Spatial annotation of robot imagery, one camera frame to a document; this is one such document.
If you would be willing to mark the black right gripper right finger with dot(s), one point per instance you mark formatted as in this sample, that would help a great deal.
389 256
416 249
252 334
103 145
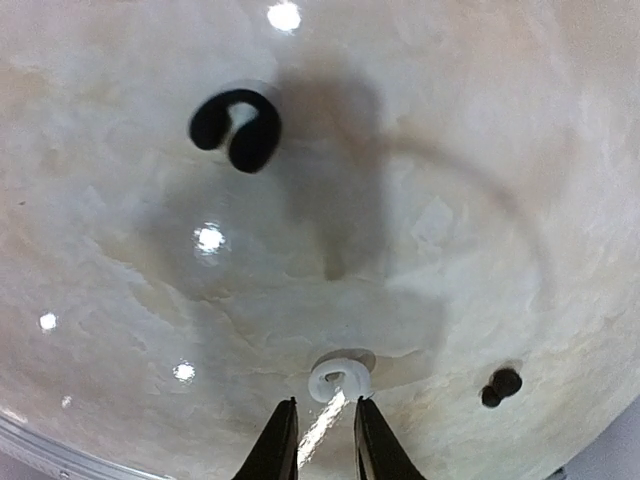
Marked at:
379 455

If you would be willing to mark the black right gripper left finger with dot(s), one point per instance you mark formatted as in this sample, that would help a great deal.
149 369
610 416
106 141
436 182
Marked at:
274 455

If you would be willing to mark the white round earbud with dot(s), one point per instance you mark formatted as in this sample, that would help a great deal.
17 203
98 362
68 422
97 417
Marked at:
348 376

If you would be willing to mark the black earbud right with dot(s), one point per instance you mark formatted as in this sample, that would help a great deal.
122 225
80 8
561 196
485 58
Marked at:
504 383

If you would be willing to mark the black earbud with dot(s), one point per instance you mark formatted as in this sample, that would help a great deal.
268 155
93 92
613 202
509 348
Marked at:
252 144
504 383

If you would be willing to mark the black earbud centre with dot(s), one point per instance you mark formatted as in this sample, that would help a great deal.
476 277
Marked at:
252 144

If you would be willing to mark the aluminium front rail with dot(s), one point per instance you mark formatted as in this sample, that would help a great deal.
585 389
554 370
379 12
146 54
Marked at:
56 459

